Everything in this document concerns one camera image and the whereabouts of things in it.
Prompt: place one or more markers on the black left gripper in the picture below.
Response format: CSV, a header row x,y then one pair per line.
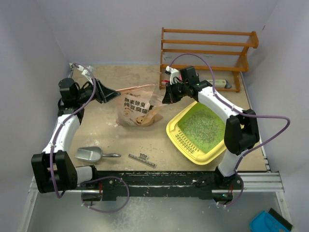
x,y
103,94

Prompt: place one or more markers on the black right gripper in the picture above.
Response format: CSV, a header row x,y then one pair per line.
x,y
170,97

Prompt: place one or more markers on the pink cat litter bag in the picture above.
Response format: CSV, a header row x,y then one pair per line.
x,y
138,106

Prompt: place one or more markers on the silver metal scoop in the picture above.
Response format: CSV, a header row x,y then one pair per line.
x,y
93,154

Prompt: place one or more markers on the white bag sealing clip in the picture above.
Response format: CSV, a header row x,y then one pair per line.
x,y
142,158

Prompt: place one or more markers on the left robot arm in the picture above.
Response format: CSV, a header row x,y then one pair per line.
x,y
53,169

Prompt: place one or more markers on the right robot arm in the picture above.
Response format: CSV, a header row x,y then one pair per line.
x,y
241,128

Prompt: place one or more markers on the red white staples box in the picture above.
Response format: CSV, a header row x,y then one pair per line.
x,y
164,82

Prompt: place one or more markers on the green litter pellets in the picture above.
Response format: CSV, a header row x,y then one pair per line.
x,y
204,129

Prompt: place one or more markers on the yellow green litter box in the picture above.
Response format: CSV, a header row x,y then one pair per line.
x,y
184,145

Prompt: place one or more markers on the pale green box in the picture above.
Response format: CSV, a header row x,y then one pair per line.
x,y
220,83

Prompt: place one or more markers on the orange wooden shelf rack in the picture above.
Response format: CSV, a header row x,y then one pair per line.
x,y
240,66

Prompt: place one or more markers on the blue dustpan with brush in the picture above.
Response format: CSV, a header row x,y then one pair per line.
x,y
270,221

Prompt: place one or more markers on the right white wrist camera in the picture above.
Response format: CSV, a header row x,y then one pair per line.
x,y
173,75

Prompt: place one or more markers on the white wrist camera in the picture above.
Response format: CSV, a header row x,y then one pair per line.
x,y
173,75
85,73

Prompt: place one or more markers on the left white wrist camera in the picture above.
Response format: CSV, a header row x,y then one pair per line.
x,y
85,73

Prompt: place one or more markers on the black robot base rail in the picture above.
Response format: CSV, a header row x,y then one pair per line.
x,y
198,184

